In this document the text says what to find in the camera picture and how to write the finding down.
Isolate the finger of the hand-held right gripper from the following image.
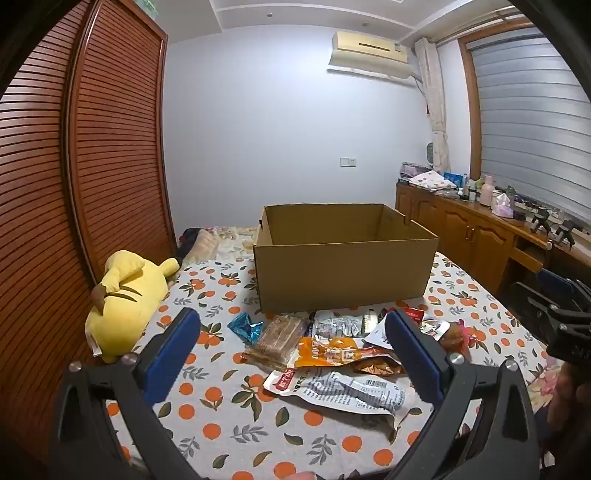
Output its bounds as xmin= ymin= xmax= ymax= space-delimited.
xmin=537 ymin=268 xmax=591 ymax=308
xmin=512 ymin=281 xmax=561 ymax=333

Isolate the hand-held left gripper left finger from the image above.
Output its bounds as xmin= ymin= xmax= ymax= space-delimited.
xmin=48 ymin=307 xmax=204 ymax=480

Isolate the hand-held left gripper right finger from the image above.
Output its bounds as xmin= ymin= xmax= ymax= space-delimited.
xmin=384 ymin=308 xmax=541 ymax=480

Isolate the pink-wrapped snack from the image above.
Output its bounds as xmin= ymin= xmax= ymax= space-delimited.
xmin=438 ymin=320 xmax=472 ymax=356

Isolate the blue candy packet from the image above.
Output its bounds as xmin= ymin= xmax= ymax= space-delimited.
xmin=228 ymin=312 xmax=265 ymax=344

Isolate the white red-label snack packet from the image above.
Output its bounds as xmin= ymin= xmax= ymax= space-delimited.
xmin=263 ymin=368 xmax=416 ymax=430

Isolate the orange snack packet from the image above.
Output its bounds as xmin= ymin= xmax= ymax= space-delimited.
xmin=293 ymin=336 xmax=393 ymax=368

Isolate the clear brown cracker packet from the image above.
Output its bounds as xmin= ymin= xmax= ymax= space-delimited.
xmin=244 ymin=315 xmax=309 ymax=372

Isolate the cardboard box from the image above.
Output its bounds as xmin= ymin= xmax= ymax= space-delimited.
xmin=252 ymin=203 xmax=439 ymax=313

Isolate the white red figure-print packet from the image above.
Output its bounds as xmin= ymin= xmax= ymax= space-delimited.
xmin=422 ymin=318 xmax=451 ymax=339

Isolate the brown snack packet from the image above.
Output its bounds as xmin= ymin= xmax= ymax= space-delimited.
xmin=353 ymin=357 xmax=407 ymax=377

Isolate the plain white snack packet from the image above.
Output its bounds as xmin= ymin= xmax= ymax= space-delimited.
xmin=362 ymin=318 xmax=398 ymax=349

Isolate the yellow plush toy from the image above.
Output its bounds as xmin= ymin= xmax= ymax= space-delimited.
xmin=84 ymin=250 xmax=181 ymax=364

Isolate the orange-print bed sheet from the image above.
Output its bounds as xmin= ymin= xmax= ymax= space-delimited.
xmin=92 ymin=251 xmax=561 ymax=480

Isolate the white printed snack packet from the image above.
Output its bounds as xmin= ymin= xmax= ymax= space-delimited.
xmin=310 ymin=310 xmax=384 ymax=340

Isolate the wooden sideboard cabinet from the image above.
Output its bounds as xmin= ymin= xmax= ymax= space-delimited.
xmin=396 ymin=180 xmax=591 ymax=296

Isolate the dark cloth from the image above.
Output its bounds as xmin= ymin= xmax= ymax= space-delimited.
xmin=178 ymin=227 xmax=204 ymax=259

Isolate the floral blanket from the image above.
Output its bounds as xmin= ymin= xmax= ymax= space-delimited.
xmin=185 ymin=225 xmax=259 ymax=264

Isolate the grey window blind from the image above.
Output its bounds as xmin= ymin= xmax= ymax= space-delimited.
xmin=466 ymin=27 xmax=591 ymax=227

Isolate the folded floral cloth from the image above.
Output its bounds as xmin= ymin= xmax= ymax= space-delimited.
xmin=409 ymin=170 xmax=458 ymax=191

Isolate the wooden louvered wardrobe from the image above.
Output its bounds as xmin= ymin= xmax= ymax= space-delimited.
xmin=0 ymin=0 xmax=178 ymax=462

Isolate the pale patterned curtain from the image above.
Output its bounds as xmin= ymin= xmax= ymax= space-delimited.
xmin=413 ymin=37 xmax=452 ymax=174

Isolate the white air conditioner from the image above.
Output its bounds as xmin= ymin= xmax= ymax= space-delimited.
xmin=327 ymin=30 xmax=419 ymax=86

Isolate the wooden window frame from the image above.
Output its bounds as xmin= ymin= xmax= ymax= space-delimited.
xmin=457 ymin=23 xmax=591 ymax=250

